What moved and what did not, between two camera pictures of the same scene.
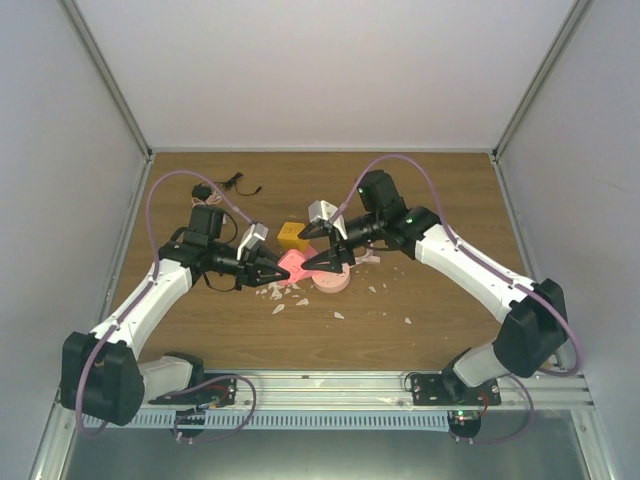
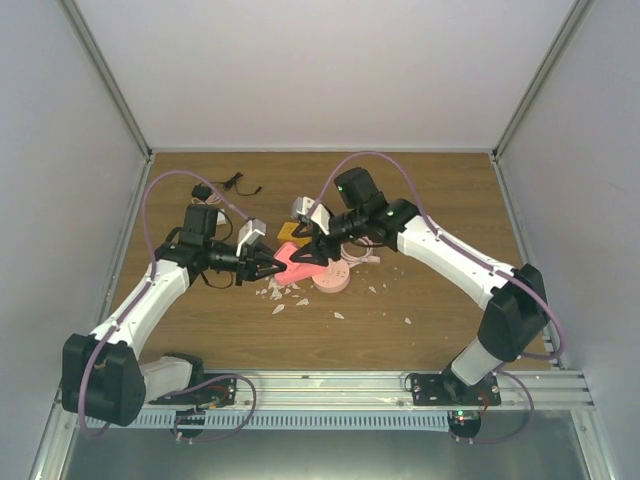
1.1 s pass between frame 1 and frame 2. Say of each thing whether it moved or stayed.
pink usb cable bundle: stayed
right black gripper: moved
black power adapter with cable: stayed
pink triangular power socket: stayed
